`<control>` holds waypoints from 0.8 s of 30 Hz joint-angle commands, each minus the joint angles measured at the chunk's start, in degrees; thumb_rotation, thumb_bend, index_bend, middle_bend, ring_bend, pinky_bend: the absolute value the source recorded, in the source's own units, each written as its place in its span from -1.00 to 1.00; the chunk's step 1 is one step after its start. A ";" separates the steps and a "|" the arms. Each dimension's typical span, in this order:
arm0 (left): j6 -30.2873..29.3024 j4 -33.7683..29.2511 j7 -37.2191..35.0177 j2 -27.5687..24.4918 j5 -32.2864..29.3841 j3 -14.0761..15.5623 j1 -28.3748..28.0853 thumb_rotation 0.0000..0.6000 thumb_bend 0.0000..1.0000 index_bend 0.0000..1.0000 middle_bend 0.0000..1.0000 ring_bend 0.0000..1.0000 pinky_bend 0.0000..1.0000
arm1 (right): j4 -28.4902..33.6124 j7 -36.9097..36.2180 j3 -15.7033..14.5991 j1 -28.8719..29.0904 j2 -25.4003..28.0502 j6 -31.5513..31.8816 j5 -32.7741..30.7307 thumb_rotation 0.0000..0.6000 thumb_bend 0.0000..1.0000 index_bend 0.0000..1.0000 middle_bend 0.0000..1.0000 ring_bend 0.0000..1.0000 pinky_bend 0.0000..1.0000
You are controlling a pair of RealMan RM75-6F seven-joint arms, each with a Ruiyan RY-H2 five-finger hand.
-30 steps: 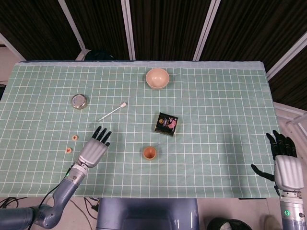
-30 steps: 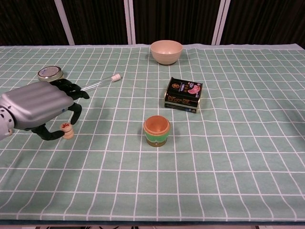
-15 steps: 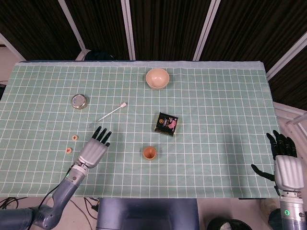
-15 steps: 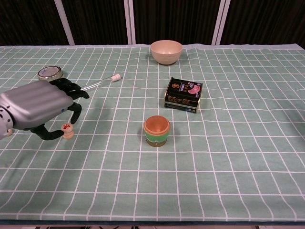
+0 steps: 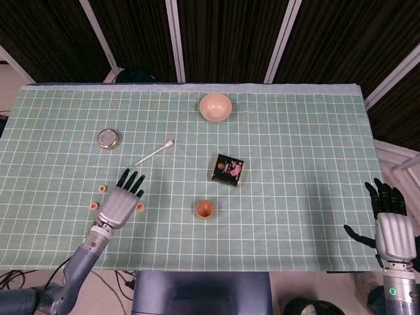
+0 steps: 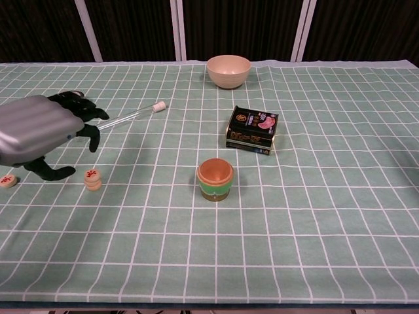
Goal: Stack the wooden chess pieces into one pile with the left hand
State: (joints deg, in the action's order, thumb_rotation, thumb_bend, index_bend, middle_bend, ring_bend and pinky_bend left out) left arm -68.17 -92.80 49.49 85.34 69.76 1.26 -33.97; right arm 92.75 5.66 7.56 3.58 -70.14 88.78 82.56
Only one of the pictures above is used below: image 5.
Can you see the glass test tube white stopper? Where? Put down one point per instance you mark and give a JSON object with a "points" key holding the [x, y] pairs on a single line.
{"points": [[169, 143]]}

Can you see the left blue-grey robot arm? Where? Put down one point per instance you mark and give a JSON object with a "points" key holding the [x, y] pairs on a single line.
{"points": [[83, 262]]}

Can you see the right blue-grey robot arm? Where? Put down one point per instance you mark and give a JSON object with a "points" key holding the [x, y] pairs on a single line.
{"points": [[400, 288]]}

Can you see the round tin with silver lid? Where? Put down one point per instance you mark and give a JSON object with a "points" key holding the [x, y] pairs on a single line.
{"points": [[106, 138]]}

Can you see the orange cup with green band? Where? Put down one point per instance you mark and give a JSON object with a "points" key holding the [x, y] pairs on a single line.
{"points": [[204, 210]]}

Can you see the black tea box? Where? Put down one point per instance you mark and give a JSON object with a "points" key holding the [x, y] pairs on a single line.
{"points": [[226, 169]]}

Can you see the black waste bin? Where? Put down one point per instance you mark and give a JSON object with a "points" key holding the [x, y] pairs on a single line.
{"points": [[298, 308]]}

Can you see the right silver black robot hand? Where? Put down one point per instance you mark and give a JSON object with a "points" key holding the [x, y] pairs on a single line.
{"points": [[395, 236]]}

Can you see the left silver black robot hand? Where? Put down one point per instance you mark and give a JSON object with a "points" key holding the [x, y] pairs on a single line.
{"points": [[119, 208]]}

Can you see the blue-grey robot torso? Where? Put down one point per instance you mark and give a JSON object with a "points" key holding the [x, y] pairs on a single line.
{"points": [[200, 295]]}

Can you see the beige bowl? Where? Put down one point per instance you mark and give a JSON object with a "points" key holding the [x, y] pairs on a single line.
{"points": [[215, 108]]}

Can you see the black chair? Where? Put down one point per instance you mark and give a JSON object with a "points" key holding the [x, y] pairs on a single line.
{"points": [[136, 76]]}

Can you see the green checked tablecloth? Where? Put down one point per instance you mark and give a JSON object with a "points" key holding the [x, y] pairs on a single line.
{"points": [[262, 229]]}

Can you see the white partition frame post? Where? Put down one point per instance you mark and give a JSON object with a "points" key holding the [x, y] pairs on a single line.
{"points": [[390, 82], [283, 39], [176, 39], [14, 67], [100, 39]]}

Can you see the white metal frame rack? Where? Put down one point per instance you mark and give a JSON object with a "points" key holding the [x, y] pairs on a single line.
{"points": [[402, 164]]}

